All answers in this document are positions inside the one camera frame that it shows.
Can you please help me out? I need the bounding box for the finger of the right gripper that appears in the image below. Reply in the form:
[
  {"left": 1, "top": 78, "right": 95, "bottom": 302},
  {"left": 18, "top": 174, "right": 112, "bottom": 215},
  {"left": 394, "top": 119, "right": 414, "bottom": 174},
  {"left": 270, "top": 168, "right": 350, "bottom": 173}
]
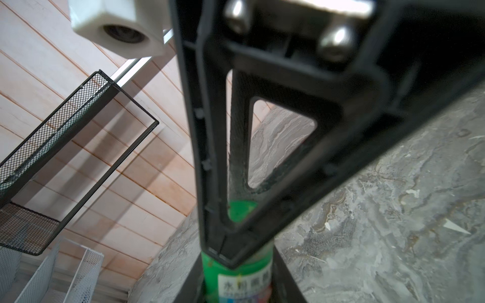
[
  {"left": 168, "top": 0, "right": 485, "bottom": 270},
  {"left": 228, "top": 71, "right": 326, "bottom": 202}
]

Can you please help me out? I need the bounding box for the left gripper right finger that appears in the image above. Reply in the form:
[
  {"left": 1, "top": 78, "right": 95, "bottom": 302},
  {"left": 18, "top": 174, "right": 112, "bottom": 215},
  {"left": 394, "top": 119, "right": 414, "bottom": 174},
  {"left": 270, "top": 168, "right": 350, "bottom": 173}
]
[{"left": 272, "top": 247, "right": 307, "bottom": 303}]

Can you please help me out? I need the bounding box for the white wire shelf rack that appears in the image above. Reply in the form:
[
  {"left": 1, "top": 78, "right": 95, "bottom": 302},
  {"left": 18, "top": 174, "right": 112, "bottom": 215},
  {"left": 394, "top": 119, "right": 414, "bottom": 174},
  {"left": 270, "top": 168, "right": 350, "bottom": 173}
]
[{"left": 1, "top": 240, "right": 104, "bottom": 302}]

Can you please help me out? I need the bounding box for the black mesh wall basket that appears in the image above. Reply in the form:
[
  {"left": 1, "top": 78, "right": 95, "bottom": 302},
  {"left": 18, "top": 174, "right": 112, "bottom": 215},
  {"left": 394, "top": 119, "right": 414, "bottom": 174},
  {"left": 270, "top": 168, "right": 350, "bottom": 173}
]
[{"left": 1, "top": 70, "right": 160, "bottom": 256}]

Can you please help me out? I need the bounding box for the green paint jar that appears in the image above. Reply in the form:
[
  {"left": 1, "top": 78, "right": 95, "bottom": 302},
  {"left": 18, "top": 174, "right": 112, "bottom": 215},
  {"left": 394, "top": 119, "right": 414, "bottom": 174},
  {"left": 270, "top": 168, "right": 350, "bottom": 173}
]
[{"left": 201, "top": 241, "right": 274, "bottom": 303}]

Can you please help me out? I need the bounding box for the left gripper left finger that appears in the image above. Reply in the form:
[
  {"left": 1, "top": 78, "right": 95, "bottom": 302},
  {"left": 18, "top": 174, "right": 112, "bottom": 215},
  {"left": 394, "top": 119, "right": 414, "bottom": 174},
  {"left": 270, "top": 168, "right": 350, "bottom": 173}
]
[{"left": 173, "top": 254, "right": 206, "bottom": 303}]

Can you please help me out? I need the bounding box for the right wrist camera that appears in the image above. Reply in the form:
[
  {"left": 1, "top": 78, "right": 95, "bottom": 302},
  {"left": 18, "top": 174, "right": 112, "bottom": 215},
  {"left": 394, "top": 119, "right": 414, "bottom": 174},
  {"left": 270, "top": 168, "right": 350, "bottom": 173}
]
[{"left": 68, "top": 0, "right": 171, "bottom": 59}]

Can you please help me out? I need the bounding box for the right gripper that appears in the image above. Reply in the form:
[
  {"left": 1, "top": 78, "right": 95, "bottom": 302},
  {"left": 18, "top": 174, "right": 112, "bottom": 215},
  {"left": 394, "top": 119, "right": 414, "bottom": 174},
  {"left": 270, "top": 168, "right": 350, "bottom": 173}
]
[{"left": 170, "top": 1, "right": 484, "bottom": 110}]

